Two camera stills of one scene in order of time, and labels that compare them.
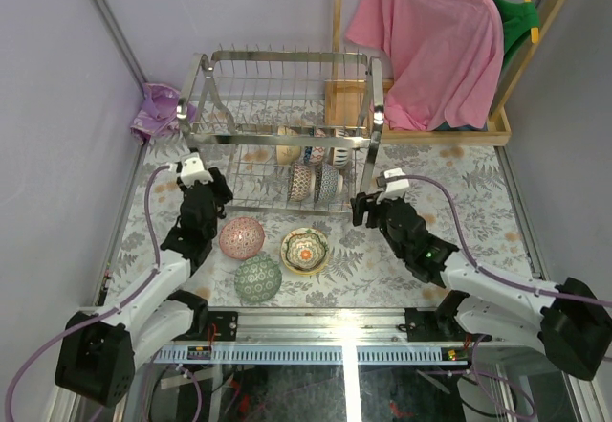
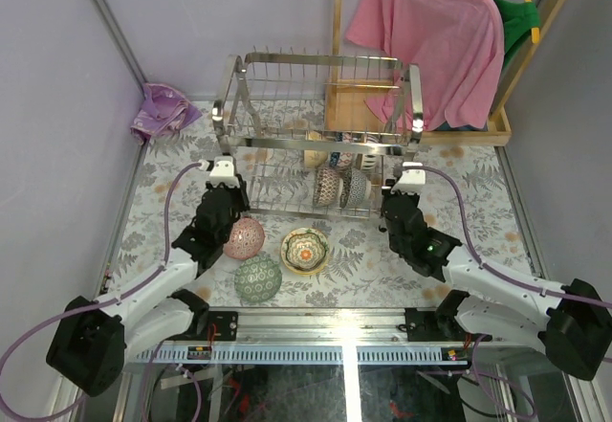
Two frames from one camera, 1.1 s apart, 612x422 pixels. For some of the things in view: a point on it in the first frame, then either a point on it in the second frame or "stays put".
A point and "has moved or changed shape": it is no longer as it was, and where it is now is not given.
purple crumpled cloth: (159, 116) stays put
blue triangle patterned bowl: (308, 149) to (342, 160)
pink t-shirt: (444, 48) stays put
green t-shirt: (518, 18) stays put
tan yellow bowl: (287, 154) to (315, 159)
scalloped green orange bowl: (304, 250) stays put
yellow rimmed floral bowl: (304, 252) stays put
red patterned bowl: (242, 237) stays put
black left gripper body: (210, 188) to (228, 193)
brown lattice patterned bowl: (302, 182) to (326, 186)
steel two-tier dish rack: (292, 126) has moved or changed shape
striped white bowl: (340, 157) to (368, 162)
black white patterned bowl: (328, 182) to (354, 188)
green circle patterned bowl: (257, 278) stays put
